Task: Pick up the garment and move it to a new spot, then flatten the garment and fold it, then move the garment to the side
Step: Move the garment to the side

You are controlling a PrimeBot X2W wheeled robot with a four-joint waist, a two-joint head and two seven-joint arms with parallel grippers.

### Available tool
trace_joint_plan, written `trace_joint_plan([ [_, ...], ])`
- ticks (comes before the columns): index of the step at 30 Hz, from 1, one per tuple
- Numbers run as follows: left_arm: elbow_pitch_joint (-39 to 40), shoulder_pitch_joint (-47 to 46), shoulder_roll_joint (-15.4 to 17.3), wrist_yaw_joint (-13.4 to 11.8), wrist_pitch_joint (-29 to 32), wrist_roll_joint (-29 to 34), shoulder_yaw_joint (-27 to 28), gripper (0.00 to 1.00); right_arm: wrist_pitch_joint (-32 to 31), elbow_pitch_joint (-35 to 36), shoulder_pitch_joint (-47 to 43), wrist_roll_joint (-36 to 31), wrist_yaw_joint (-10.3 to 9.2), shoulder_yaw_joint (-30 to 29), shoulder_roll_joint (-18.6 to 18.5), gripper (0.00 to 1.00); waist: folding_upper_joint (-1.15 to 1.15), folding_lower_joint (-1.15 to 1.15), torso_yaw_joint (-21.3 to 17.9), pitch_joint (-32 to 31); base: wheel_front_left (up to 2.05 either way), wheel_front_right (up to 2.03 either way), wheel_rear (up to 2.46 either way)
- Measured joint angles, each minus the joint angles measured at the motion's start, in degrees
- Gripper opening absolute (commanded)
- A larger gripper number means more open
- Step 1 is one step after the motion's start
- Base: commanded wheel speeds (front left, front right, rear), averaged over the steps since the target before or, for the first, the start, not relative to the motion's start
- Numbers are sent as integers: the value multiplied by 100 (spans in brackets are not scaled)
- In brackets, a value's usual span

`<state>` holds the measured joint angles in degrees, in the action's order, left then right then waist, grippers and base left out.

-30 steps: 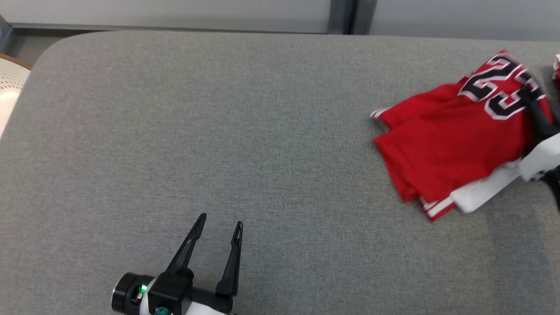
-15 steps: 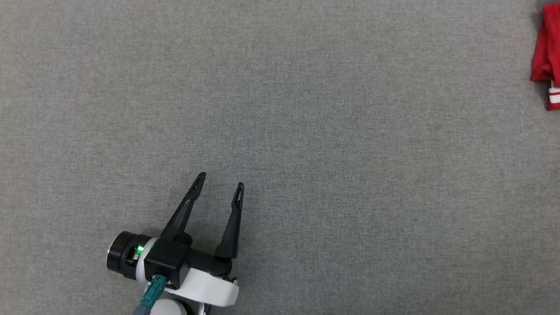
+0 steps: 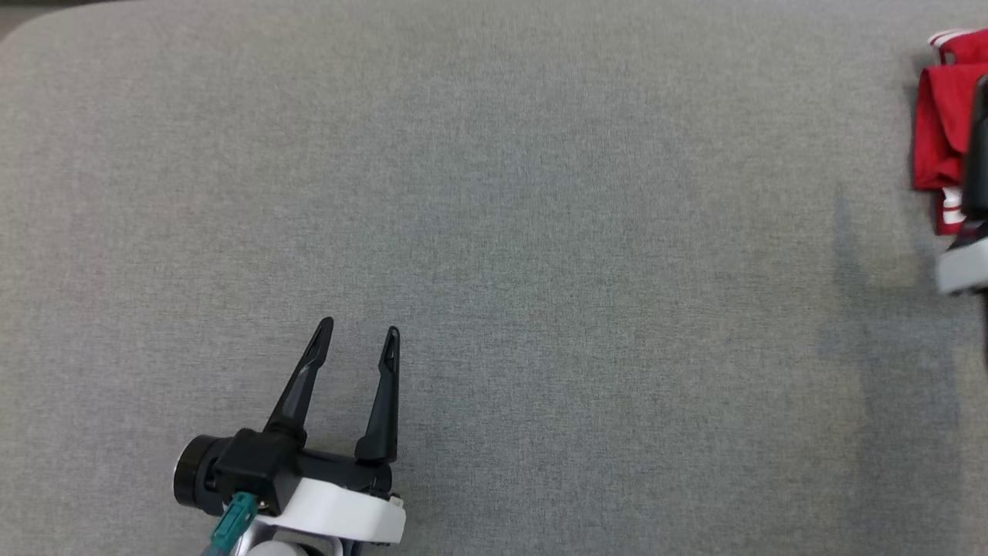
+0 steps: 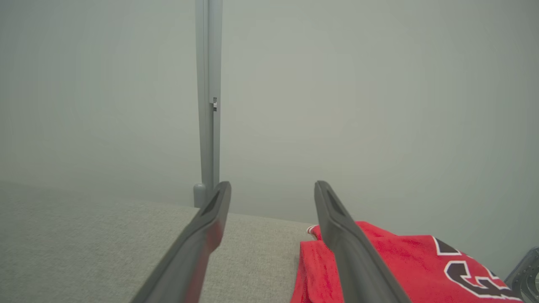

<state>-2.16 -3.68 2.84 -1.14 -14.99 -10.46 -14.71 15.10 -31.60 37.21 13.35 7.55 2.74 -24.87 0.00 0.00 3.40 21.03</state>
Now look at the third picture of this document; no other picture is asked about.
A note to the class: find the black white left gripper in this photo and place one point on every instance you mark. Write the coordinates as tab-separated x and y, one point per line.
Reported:
332	502

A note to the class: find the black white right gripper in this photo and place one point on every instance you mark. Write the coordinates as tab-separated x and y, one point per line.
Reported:
965	266

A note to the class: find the red white lettered jersey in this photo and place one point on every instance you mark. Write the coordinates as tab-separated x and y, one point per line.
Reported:
938	131

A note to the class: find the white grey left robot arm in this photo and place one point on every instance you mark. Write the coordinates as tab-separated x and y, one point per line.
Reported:
282	550

